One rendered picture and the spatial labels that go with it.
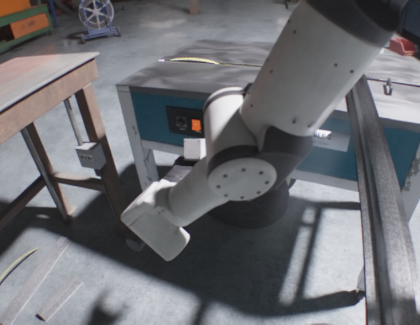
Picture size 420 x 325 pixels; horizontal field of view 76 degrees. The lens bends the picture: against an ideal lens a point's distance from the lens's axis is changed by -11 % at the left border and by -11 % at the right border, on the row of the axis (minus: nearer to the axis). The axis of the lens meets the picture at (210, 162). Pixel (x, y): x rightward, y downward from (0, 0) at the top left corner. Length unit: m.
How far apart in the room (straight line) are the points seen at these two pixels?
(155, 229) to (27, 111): 0.54
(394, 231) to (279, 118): 0.21
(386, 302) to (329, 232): 1.08
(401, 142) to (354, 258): 0.71
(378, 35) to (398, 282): 0.25
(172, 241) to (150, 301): 0.70
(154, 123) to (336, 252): 0.90
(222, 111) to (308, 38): 0.14
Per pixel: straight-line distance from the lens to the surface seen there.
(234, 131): 0.33
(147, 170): 1.08
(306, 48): 0.28
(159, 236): 0.53
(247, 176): 0.32
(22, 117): 0.91
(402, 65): 1.15
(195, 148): 0.63
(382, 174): 0.49
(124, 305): 1.24
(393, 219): 0.43
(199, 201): 0.43
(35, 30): 7.64
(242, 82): 0.85
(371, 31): 0.27
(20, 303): 1.42
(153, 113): 0.92
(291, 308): 1.18
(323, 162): 0.80
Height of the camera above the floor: 1.04
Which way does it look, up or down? 36 degrees down
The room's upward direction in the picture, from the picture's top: 5 degrees counter-clockwise
